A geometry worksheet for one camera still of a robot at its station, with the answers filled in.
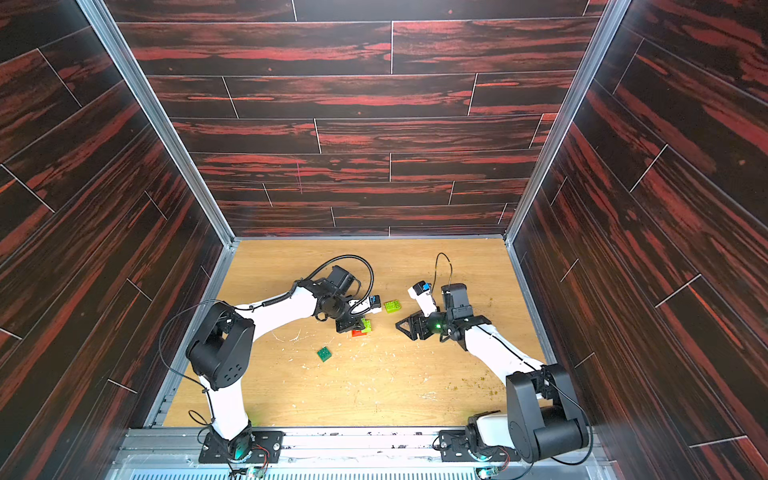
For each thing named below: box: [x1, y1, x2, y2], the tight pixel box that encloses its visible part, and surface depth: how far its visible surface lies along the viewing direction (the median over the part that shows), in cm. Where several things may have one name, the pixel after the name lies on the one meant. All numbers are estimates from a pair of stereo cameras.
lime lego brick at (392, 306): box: [385, 300, 401, 314], surface depth 101 cm
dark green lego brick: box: [317, 346, 332, 363], surface depth 90 cm
